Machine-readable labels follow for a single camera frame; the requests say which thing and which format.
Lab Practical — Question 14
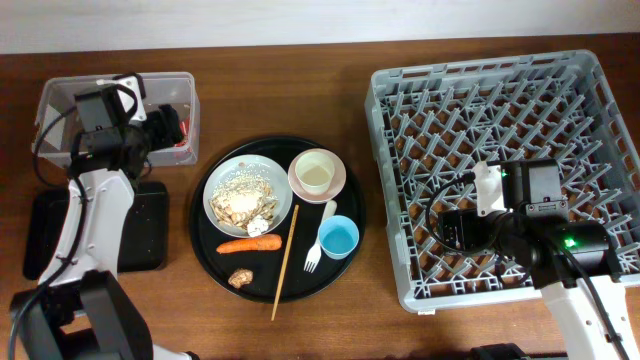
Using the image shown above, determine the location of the orange carrot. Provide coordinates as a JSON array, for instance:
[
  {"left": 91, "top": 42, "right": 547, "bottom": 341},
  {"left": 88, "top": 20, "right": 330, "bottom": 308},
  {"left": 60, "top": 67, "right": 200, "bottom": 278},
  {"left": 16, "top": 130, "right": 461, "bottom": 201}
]
[{"left": 216, "top": 234, "right": 282, "bottom": 254}]

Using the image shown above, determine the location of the red snack wrapper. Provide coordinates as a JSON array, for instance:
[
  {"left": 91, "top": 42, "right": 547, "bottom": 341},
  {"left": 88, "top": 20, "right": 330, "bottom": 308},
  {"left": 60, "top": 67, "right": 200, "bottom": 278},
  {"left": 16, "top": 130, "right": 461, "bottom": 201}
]
[{"left": 174, "top": 117, "right": 191, "bottom": 149}]

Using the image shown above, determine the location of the wooden chopstick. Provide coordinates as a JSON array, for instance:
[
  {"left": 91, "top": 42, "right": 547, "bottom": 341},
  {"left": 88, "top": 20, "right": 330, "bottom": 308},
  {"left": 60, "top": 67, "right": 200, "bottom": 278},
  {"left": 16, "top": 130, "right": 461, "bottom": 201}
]
[{"left": 270, "top": 204, "right": 300, "bottom": 322}]

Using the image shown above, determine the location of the clear plastic waste bin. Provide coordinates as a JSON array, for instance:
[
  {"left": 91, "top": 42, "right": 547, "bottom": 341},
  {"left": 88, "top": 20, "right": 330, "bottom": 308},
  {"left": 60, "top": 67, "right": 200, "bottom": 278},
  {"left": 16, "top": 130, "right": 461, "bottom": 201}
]
[{"left": 35, "top": 72, "right": 200, "bottom": 168}]

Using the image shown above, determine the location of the white plastic fork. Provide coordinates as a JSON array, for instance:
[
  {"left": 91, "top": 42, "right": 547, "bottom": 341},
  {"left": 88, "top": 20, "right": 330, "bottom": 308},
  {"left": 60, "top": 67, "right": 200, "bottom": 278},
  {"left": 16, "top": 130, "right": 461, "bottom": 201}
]
[{"left": 303, "top": 199, "right": 339, "bottom": 274}]

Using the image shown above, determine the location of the round black serving tray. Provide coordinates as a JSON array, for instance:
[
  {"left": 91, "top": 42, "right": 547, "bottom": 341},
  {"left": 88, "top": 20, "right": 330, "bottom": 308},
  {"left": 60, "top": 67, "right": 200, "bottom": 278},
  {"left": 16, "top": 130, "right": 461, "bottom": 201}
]
[{"left": 189, "top": 136, "right": 357, "bottom": 304}]

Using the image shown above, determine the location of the white paper ball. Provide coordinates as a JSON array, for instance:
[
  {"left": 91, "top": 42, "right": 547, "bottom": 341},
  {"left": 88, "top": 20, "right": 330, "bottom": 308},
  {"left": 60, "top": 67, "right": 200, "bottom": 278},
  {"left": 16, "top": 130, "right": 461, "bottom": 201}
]
[{"left": 247, "top": 215, "right": 270, "bottom": 237}]

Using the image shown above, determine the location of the pink bowl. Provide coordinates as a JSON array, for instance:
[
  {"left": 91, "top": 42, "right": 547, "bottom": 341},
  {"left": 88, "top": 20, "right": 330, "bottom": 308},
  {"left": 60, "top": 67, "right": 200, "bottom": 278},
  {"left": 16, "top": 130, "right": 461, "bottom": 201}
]
[{"left": 288, "top": 148, "right": 347, "bottom": 204}]

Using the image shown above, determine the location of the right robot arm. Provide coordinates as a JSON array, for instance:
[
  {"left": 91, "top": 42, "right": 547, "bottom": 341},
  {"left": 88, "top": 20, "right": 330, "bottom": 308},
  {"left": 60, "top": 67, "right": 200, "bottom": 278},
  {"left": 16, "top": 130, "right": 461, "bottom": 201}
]
[{"left": 427, "top": 159, "right": 639, "bottom": 359}]

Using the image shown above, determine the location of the ginger root piece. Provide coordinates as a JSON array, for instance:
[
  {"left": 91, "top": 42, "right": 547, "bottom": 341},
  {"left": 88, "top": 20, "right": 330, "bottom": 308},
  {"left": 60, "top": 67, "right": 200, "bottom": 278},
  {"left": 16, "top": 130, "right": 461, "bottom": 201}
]
[{"left": 228, "top": 268, "right": 254, "bottom": 289}]

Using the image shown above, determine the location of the grey plate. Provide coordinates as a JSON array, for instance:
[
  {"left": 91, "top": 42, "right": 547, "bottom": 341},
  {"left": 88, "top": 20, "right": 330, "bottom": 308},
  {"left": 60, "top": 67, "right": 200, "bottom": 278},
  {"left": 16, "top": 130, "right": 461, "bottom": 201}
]
[{"left": 201, "top": 154, "right": 293, "bottom": 238}]

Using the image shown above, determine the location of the food scraps pile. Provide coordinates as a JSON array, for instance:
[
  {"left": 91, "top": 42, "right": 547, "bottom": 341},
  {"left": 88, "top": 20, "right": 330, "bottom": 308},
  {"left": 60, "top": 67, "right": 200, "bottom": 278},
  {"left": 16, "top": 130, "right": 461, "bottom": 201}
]
[{"left": 209, "top": 173, "right": 279, "bottom": 237}]

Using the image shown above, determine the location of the grey dishwasher rack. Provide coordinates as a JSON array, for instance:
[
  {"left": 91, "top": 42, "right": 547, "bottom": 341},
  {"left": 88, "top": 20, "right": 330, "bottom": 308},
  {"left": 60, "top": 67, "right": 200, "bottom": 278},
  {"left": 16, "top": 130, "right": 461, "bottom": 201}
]
[{"left": 365, "top": 50, "right": 639, "bottom": 315}]

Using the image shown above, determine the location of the cream plastic cup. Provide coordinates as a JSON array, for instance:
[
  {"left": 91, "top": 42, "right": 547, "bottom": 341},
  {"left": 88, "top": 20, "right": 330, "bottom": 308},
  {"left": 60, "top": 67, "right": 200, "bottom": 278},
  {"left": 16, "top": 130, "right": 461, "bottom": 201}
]
[{"left": 294, "top": 150, "right": 335, "bottom": 195}]

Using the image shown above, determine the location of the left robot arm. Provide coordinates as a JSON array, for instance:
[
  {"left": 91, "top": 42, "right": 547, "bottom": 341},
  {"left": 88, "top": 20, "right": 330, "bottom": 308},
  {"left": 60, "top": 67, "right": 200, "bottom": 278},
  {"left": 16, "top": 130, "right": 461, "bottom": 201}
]
[{"left": 8, "top": 73, "right": 196, "bottom": 359}]

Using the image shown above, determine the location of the black rectangular tray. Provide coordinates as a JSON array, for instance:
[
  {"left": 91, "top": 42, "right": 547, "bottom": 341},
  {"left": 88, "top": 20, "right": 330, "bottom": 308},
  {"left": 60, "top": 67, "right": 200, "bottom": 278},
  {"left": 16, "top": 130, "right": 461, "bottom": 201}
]
[{"left": 23, "top": 182, "right": 170, "bottom": 280}]

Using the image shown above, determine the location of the blue plastic cup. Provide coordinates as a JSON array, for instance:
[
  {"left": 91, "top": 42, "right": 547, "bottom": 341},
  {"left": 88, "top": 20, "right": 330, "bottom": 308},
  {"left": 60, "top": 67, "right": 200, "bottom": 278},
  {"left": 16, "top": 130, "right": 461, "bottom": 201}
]
[{"left": 318, "top": 215, "right": 360, "bottom": 260}]

